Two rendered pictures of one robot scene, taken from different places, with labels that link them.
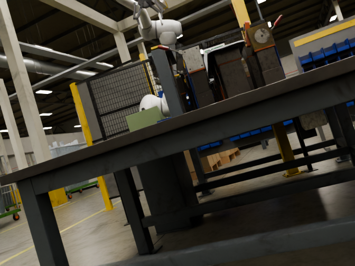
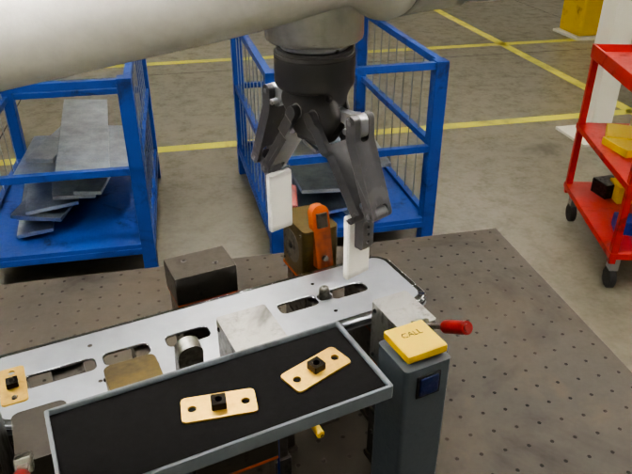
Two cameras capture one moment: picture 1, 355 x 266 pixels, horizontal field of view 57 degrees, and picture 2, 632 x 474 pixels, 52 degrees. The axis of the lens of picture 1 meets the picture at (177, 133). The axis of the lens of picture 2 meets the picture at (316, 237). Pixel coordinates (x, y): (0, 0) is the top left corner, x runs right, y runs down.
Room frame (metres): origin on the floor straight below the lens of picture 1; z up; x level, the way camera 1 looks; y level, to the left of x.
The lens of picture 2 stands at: (2.25, 0.47, 1.69)
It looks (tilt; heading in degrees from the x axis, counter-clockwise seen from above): 30 degrees down; 239
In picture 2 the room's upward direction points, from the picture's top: straight up
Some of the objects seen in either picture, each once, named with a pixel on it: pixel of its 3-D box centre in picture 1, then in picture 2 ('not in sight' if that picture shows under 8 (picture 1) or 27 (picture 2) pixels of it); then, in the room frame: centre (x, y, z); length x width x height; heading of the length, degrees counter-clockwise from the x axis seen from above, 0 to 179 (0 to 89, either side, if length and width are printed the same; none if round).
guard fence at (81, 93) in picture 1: (125, 134); not in sight; (4.77, 0.73, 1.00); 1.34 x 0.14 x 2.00; 71
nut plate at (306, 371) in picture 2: not in sight; (316, 366); (1.93, -0.04, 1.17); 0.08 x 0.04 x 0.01; 9
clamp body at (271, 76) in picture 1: (270, 60); (307, 288); (1.65, -0.55, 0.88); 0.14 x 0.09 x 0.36; 85
